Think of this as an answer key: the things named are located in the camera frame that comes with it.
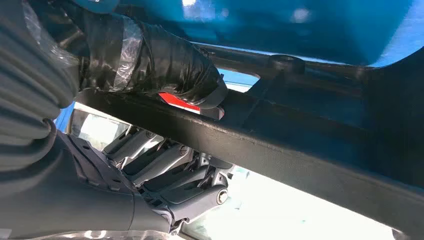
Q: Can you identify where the blue metal shelf rack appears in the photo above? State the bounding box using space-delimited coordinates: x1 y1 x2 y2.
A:
54 0 424 133

